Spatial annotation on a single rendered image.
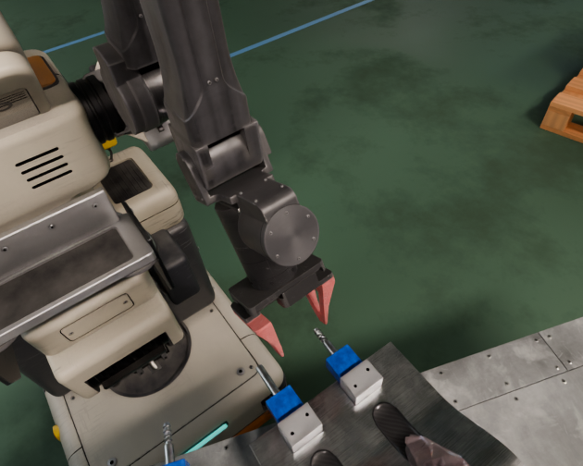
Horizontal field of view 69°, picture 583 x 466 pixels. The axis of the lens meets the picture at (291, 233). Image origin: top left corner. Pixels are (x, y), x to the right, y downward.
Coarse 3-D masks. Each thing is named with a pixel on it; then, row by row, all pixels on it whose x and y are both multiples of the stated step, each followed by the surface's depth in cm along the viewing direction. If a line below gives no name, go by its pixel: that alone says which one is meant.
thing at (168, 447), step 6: (168, 426) 57; (168, 432) 56; (168, 438) 55; (168, 444) 55; (168, 450) 54; (168, 456) 54; (174, 456) 54; (168, 462) 53; (174, 462) 53; (180, 462) 53; (186, 462) 53
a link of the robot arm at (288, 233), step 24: (264, 144) 43; (192, 168) 40; (264, 168) 43; (192, 192) 44; (216, 192) 42; (240, 192) 39; (264, 192) 37; (288, 192) 37; (240, 216) 41; (264, 216) 36; (288, 216) 37; (312, 216) 38; (264, 240) 36; (288, 240) 37; (312, 240) 39; (288, 264) 38
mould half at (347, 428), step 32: (384, 352) 65; (384, 384) 62; (416, 384) 62; (320, 416) 60; (352, 416) 59; (416, 416) 59; (448, 416) 58; (256, 448) 58; (288, 448) 57; (320, 448) 57; (352, 448) 57; (384, 448) 56; (448, 448) 54; (480, 448) 53
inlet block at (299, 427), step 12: (264, 372) 64; (276, 396) 61; (288, 396) 61; (276, 408) 60; (288, 408) 59; (300, 408) 58; (276, 420) 59; (288, 420) 57; (300, 420) 57; (312, 420) 57; (288, 432) 56; (300, 432) 56; (312, 432) 56; (288, 444) 57; (300, 444) 56
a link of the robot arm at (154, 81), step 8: (152, 64) 45; (144, 72) 44; (152, 72) 44; (160, 72) 45; (144, 80) 44; (152, 80) 44; (160, 80) 45; (152, 88) 44; (160, 88) 45; (152, 96) 45; (160, 96) 45; (160, 104) 46; (160, 112) 46; (160, 120) 47; (160, 128) 50
